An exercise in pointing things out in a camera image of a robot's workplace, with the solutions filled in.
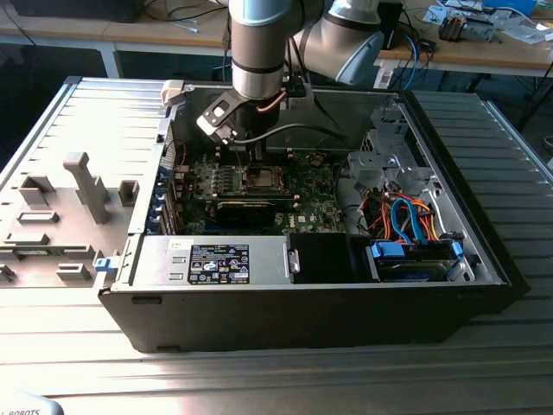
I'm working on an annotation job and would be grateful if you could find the orange and red wire bundle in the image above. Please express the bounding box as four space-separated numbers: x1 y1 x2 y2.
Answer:
361 192 442 243

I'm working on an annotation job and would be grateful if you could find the CPU cooler with fins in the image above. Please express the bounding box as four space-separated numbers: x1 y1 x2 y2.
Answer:
437 11 468 43

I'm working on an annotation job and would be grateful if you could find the dark monitor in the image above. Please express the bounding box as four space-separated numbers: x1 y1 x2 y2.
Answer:
8 0 139 23

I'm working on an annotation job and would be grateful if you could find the small grey wrist camera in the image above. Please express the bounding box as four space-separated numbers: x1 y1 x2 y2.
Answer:
283 76 315 109

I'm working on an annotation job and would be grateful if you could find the blue case latch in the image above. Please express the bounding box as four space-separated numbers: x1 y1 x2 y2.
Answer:
92 256 121 274

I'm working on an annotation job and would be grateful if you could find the metal socket cover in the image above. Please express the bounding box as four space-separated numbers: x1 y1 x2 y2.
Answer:
242 165 289 195

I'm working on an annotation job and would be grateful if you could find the silver metal drive cage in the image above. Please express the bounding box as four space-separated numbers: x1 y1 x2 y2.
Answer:
346 106 438 198

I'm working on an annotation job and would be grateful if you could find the black open PC case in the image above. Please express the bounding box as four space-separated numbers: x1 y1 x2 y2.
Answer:
98 80 531 354

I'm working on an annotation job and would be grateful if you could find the beige plastic clip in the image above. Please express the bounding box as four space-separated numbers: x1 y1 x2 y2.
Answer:
159 79 188 108

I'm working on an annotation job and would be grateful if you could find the grey power supply unit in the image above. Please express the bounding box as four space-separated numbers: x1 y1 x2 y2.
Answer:
128 234 291 287

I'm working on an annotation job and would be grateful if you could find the black plastic shroud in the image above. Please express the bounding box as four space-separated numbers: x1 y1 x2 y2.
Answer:
288 232 360 285

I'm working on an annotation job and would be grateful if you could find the white barcode tag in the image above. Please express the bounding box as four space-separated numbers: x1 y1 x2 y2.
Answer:
374 68 395 91

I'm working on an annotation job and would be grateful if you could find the pale teach pendant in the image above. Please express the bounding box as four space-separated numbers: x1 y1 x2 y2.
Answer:
0 390 66 415

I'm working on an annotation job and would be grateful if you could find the blue flat data wire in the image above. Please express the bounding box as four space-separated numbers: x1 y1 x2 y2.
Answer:
388 195 429 248

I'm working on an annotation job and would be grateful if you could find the blue round cable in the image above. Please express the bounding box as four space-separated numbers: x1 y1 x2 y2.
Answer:
401 32 424 90

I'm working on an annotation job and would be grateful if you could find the grey metal drive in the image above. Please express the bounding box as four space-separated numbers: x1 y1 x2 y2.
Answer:
464 16 498 43

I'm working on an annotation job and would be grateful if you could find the black box on desk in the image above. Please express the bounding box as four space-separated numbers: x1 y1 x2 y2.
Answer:
378 1 405 52

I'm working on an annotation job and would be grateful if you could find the green motherboard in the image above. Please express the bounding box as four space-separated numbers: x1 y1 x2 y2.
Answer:
172 146 349 237

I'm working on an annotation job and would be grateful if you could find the grey parts rack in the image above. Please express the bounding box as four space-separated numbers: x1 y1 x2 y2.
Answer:
0 150 142 290

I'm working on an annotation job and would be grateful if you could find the clear plastic bag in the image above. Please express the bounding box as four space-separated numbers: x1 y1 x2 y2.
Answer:
496 15 553 47

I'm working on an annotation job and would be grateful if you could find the graphics card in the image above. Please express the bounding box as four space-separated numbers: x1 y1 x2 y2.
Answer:
214 198 277 229

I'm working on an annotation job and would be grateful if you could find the blue plastic box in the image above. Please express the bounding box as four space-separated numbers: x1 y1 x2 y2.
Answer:
481 0 539 13

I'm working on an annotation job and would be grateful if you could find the blue disk carrier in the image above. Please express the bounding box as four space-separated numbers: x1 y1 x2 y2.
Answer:
365 239 467 283

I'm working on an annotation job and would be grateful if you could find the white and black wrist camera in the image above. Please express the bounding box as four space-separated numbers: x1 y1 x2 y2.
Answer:
195 87 242 147

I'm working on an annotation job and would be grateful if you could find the wooden desk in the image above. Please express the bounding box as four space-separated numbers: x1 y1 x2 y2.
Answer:
0 0 553 80

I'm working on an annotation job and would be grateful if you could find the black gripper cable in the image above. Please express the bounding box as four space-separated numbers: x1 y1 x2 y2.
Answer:
235 123 349 144

